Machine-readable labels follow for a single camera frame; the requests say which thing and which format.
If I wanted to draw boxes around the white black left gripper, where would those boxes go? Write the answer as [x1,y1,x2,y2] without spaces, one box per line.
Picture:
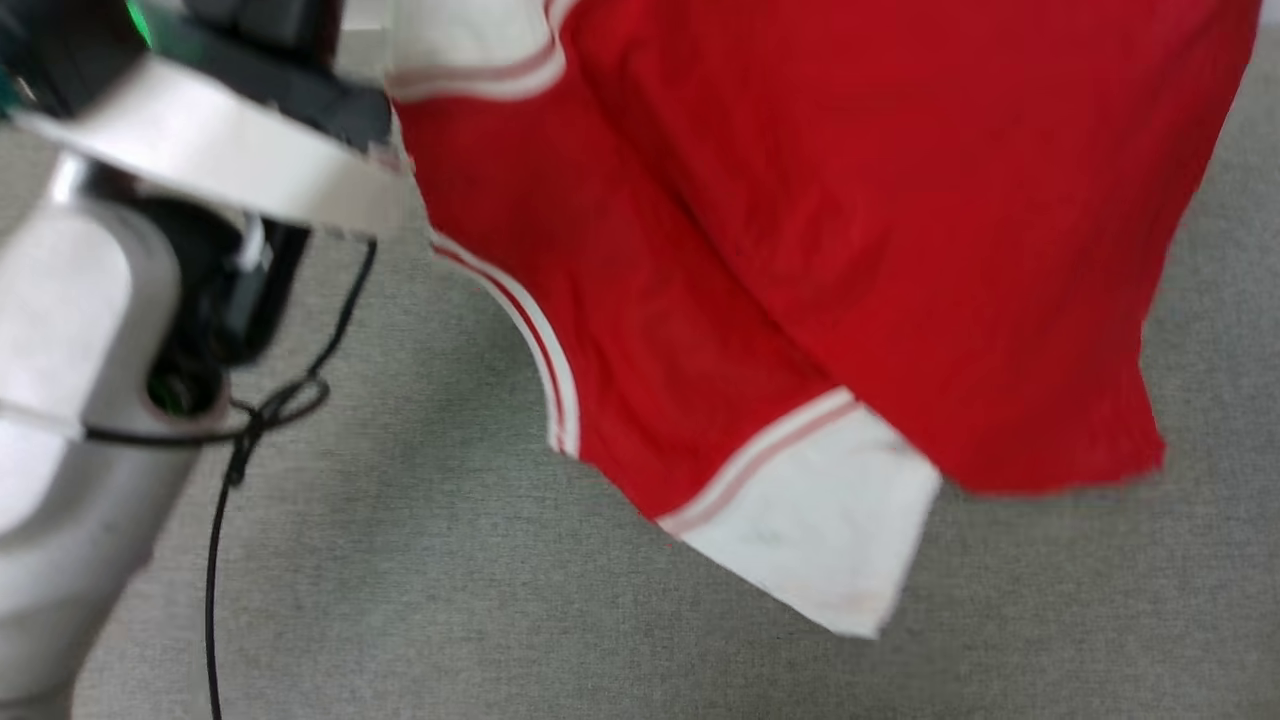
[0,0,412,238]

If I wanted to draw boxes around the red and white garment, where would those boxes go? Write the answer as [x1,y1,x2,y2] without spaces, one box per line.
[340,0,1264,641]

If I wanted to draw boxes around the grey fabric sofa seat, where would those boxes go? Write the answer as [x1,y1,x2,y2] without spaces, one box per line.
[0,20,1280,720]

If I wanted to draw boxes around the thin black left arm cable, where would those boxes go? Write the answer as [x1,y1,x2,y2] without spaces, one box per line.
[85,238,380,720]

